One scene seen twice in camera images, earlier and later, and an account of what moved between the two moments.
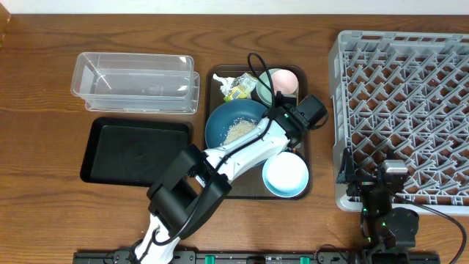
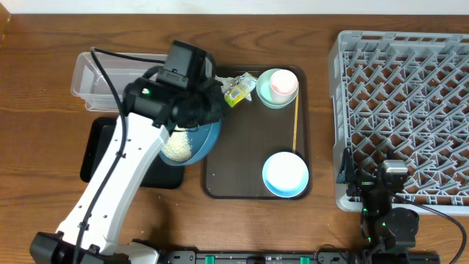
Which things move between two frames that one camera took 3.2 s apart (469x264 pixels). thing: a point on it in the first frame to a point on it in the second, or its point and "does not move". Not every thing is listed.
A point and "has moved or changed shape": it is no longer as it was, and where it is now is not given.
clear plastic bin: [136, 82] does not move
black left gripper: [298, 140] to [214, 108]
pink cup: [285, 81] does not move
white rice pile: [239, 127] to [178, 147]
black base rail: [209, 257] does not move
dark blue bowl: [229, 118] has moved or changed shape
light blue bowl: [286, 174] does not move
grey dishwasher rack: [402, 96] does not move
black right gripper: [347, 175] does not move
